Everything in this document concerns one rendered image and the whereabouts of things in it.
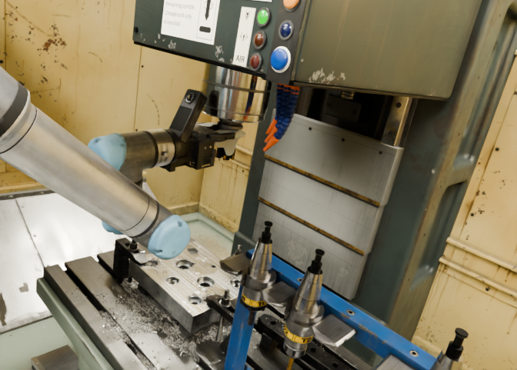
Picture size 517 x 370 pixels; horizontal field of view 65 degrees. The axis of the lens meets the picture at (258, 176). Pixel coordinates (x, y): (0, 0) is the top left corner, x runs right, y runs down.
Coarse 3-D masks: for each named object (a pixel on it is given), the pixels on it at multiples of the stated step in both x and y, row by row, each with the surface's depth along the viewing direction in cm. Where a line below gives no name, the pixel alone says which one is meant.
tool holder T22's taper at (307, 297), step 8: (312, 272) 64; (320, 272) 64; (304, 280) 65; (312, 280) 64; (320, 280) 64; (304, 288) 64; (312, 288) 64; (320, 288) 65; (296, 296) 66; (304, 296) 64; (312, 296) 64; (320, 296) 66; (296, 304) 65; (304, 304) 65; (312, 304) 64; (304, 312) 65; (312, 312) 65
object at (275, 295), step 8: (264, 288) 71; (272, 288) 71; (280, 288) 72; (288, 288) 72; (264, 296) 69; (272, 296) 69; (280, 296) 70; (288, 296) 70; (272, 304) 68; (280, 304) 67
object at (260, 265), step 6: (258, 240) 71; (270, 240) 72; (258, 246) 71; (264, 246) 70; (270, 246) 71; (258, 252) 71; (264, 252) 71; (270, 252) 71; (252, 258) 72; (258, 258) 71; (264, 258) 71; (270, 258) 72; (252, 264) 72; (258, 264) 71; (264, 264) 71; (270, 264) 72; (252, 270) 72; (258, 270) 71; (264, 270) 71; (270, 270) 72; (252, 276) 72; (258, 276) 72; (264, 276) 72; (270, 276) 73
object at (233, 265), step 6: (228, 258) 78; (234, 258) 79; (240, 258) 79; (246, 258) 80; (222, 264) 76; (228, 264) 76; (234, 264) 77; (240, 264) 77; (246, 264) 78; (228, 270) 75; (234, 270) 75; (240, 270) 75
